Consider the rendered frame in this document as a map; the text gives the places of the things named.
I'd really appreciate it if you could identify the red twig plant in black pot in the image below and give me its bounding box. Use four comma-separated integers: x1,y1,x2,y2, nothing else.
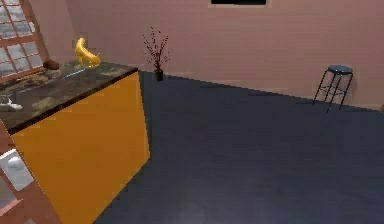
142,27,171,83

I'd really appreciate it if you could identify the orange cabinet with marble top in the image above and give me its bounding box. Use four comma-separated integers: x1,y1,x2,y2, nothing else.
0,59,152,224

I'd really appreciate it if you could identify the yellow curved figurine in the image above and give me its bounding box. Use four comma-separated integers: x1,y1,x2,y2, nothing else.
74,37,102,69

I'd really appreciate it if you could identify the thin blue grey utensil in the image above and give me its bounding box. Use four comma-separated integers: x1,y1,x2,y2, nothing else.
63,67,92,79

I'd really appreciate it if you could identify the black stool with blue seat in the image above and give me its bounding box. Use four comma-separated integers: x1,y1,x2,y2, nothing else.
312,64,355,113

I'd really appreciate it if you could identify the brown round lump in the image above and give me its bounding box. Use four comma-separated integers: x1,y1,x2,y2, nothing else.
43,59,61,71

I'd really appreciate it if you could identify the white small object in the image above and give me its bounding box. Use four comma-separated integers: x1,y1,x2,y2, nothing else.
0,97,24,113

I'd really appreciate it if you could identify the red framed window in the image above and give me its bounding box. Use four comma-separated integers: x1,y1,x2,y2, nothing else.
0,0,50,84

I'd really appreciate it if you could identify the dark framed wall picture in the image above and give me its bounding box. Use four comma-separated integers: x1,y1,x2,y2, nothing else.
208,0,272,8

